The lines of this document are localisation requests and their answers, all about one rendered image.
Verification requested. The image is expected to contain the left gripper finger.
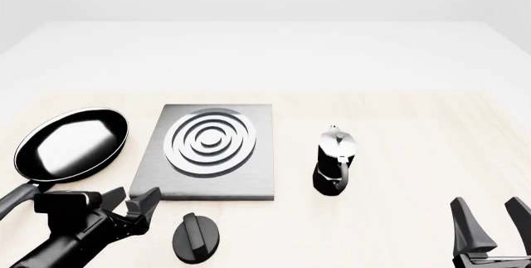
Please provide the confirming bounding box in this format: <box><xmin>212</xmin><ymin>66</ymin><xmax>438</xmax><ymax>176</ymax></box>
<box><xmin>124</xmin><ymin>186</ymin><xmax>162</xmax><ymax>222</ymax></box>
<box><xmin>100</xmin><ymin>186</ymin><xmax>127</xmax><ymax>213</ymax></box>

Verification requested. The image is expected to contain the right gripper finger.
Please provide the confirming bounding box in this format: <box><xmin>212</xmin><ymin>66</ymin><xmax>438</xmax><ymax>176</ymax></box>
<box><xmin>504</xmin><ymin>196</ymin><xmax>531</xmax><ymax>252</ymax></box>
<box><xmin>450</xmin><ymin>196</ymin><xmax>499</xmax><ymax>258</ymax></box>

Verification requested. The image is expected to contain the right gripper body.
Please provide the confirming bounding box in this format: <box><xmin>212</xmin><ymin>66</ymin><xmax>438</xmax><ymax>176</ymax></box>
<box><xmin>451</xmin><ymin>248</ymin><xmax>531</xmax><ymax>268</ymax></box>

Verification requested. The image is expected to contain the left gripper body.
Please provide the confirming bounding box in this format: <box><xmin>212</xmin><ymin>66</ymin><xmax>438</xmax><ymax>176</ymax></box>
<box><xmin>95</xmin><ymin>207</ymin><xmax>149</xmax><ymax>248</ymax></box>

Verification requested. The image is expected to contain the round black stove knob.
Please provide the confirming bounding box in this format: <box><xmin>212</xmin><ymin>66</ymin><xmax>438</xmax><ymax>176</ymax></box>
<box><xmin>171</xmin><ymin>212</ymin><xmax>222</xmax><ymax>265</ymax></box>

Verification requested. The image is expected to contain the grey stove plate with rings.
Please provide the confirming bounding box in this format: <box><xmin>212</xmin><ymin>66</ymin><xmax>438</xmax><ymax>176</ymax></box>
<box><xmin>129</xmin><ymin>103</ymin><xmax>276</xmax><ymax>202</ymax></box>

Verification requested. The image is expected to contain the black frying pan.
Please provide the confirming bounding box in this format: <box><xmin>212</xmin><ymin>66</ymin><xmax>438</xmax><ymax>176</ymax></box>
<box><xmin>0</xmin><ymin>107</ymin><xmax>130</xmax><ymax>219</ymax></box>

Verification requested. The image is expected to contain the black and silver moka pot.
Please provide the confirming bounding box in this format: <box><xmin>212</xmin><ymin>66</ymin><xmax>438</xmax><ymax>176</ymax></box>
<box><xmin>311</xmin><ymin>124</ymin><xmax>359</xmax><ymax>197</ymax></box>

